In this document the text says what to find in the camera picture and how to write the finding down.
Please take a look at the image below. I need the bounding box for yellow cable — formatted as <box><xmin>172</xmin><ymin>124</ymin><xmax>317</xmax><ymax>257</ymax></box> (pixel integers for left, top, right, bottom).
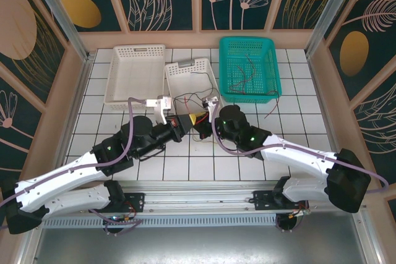
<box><xmin>190</xmin><ymin>132</ymin><xmax>216</xmax><ymax>147</ymax></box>

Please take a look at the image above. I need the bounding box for thin black cable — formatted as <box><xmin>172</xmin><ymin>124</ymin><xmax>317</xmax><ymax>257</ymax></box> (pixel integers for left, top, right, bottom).
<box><xmin>189</xmin><ymin>71</ymin><xmax>219</xmax><ymax>92</ymax></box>
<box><xmin>172</xmin><ymin>89</ymin><xmax>217</xmax><ymax>107</ymax></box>

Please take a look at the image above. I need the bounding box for thin dark red cable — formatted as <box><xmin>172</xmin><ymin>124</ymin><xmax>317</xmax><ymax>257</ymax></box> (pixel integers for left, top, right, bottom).
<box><xmin>229</xmin><ymin>64</ymin><xmax>248</xmax><ymax>93</ymax></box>

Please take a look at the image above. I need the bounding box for teal plastic mesh basket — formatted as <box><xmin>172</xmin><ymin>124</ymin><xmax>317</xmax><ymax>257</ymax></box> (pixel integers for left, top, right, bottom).
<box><xmin>218</xmin><ymin>36</ymin><xmax>283</xmax><ymax>104</ymax></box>

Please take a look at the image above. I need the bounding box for large white plastic basket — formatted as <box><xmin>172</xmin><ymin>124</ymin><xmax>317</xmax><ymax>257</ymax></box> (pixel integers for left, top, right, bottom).
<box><xmin>103</xmin><ymin>44</ymin><xmax>166</xmax><ymax>112</ymax></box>

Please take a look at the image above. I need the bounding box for orange circle pink leaf poster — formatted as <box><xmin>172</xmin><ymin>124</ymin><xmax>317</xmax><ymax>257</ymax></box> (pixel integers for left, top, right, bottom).
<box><xmin>110</xmin><ymin>0</ymin><xmax>196</xmax><ymax>33</ymax></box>

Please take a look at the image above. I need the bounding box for orange oval leaf branch poster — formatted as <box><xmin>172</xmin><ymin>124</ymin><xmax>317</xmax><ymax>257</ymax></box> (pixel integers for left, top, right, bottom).
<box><xmin>323</xmin><ymin>0</ymin><xmax>396</xmax><ymax>103</ymax></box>

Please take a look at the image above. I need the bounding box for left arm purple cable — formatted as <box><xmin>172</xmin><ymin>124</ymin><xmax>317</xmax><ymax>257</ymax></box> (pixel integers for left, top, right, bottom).
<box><xmin>0</xmin><ymin>96</ymin><xmax>148</xmax><ymax>208</ymax></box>

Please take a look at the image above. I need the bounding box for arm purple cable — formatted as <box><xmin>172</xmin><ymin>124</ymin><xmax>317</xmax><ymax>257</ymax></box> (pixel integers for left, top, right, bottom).
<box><xmin>211</xmin><ymin>109</ymin><xmax>390</xmax><ymax>195</ymax></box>
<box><xmin>0</xmin><ymin>96</ymin><xmax>148</xmax><ymax>208</ymax></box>

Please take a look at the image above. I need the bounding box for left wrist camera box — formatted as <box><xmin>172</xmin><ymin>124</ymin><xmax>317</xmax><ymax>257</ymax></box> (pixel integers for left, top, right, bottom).
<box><xmin>145</xmin><ymin>93</ymin><xmax>173</xmax><ymax>126</ymax></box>

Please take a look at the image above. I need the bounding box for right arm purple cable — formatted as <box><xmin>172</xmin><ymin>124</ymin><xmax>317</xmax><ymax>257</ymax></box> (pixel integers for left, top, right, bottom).
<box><xmin>211</xmin><ymin>109</ymin><xmax>390</xmax><ymax>195</ymax></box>

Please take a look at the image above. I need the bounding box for white basket with grey handle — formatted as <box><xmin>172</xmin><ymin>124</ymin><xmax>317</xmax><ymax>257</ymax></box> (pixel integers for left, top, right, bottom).
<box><xmin>163</xmin><ymin>57</ymin><xmax>225</xmax><ymax>113</ymax></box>

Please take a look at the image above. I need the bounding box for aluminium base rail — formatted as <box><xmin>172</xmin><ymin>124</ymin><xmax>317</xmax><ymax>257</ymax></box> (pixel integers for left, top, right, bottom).
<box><xmin>101</xmin><ymin>183</ymin><xmax>310</xmax><ymax>215</ymax></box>

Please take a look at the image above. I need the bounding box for grey slotted cable duct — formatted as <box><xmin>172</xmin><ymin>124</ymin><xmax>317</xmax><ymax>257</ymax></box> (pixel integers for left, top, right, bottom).
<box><xmin>40</xmin><ymin>214</ymin><xmax>279</xmax><ymax>229</ymax></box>

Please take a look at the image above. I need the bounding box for two pink flowers wall poster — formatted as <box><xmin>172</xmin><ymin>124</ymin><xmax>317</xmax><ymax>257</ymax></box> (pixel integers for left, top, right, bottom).
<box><xmin>197</xmin><ymin>0</ymin><xmax>284</xmax><ymax>33</ymax></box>

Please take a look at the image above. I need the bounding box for single pink flower wall poster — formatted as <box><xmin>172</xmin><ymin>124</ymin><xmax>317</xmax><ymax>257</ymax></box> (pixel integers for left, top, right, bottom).
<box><xmin>0</xmin><ymin>59</ymin><xmax>47</xmax><ymax>190</ymax></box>

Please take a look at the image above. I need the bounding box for grey metal base plate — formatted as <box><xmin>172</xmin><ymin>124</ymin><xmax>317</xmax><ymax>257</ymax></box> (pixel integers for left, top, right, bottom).
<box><xmin>21</xmin><ymin>226</ymin><xmax>377</xmax><ymax>264</ymax></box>

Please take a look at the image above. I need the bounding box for pink leaf outlines wall poster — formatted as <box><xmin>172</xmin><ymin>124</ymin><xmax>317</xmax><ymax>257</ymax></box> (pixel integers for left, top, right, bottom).
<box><xmin>349</xmin><ymin>56</ymin><xmax>396</xmax><ymax>181</ymax></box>

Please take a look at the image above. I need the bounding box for large peach circle wall poster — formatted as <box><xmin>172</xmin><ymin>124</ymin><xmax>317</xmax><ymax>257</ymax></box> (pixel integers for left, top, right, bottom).
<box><xmin>0</xmin><ymin>0</ymin><xmax>71</xmax><ymax>107</ymax></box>

